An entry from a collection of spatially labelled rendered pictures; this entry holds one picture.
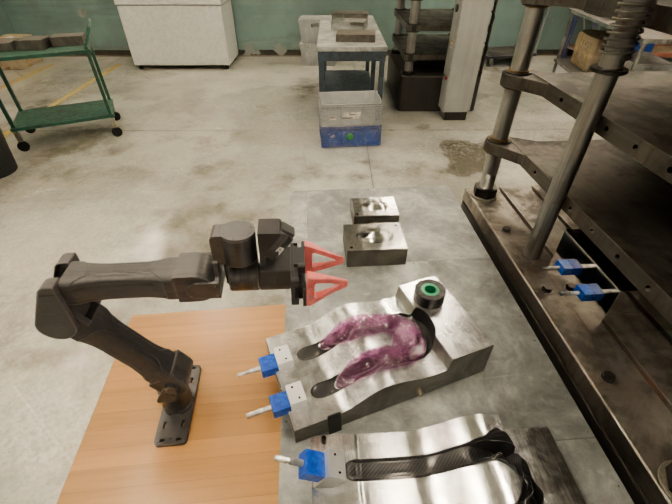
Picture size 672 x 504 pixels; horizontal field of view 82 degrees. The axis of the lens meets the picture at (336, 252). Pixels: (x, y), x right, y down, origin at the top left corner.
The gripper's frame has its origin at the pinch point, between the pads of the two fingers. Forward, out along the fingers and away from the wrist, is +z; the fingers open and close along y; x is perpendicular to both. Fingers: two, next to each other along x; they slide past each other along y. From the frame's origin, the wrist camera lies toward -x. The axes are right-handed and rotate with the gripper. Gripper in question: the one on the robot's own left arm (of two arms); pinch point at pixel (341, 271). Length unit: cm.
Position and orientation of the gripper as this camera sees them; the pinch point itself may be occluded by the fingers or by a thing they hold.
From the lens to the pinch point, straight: 70.8
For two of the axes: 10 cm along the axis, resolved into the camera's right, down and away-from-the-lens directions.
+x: -0.5, 7.7, 6.3
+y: -1.0, -6.3, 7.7
